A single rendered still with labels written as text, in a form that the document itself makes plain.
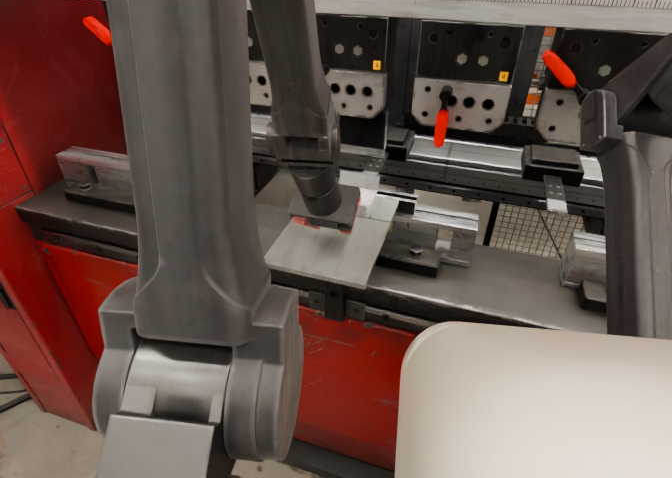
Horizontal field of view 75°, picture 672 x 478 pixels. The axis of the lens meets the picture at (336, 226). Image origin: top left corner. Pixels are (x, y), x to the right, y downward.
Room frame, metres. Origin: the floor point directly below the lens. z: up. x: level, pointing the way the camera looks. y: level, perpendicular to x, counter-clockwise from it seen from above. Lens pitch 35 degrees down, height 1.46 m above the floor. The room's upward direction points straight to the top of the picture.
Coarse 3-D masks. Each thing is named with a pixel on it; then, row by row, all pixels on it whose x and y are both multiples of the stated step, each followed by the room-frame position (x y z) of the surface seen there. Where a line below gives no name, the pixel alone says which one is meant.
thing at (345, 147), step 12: (348, 120) 0.79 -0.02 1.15; (360, 120) 0.78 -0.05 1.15; (372, 120) 0.77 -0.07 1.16; (384, 120) 0.77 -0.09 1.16; (348, 132) 0.79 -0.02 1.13; (360, 132) 0.78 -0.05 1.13; (372, 132) 0.77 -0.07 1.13; (384, 132) 0.77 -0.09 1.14; (348, 144) 0.79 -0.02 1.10; (360, 144) 0.78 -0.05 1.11; (372, 144) 0.77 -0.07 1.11; (384, 144) 0.77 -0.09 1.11; (384, 156) 0.78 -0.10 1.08
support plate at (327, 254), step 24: (384, 216) 0.69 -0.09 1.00; (288, 240) 0.61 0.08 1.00; (312, 240) 0.61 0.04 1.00; (336, 240) 0.61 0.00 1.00; (360, 240) 0.61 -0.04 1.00; (288, 264) 0.55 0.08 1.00; (312, 264) 0.55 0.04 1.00; (336, 264) 0.55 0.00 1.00; (360, 264) 0.55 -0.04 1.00; (360, 288) 0.50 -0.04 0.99
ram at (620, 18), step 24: (336, 0) 0.76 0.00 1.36; (360, 0) 0.75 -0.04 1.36; (384, 0) 0.74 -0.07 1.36; (408, 0) 0.73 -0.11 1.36; (432, 0) 0.72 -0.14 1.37; (456, 0) 0.71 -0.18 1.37; (480, 0) 0.70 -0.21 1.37; (528, 24) 0.67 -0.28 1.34; (552, 24) 0.66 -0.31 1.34; (576, 24) 0.65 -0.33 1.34; (600, 24) 0.64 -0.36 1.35; (624, 24) 0.64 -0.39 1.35; (648, 24) 0.63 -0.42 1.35
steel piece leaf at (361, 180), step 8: (344, 176) 0.81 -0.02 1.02; (352, 176) 0.81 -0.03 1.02; (360, 176) 0.80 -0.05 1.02; (368, 176) 0.80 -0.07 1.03; (376, 176) 0.79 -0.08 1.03; (344, 184) 0.80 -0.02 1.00; (352, 184) 0.80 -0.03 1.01; (360, 184) 0.80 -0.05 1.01; (368, 184) 0.79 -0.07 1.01; (376, 184) 0.79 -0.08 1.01
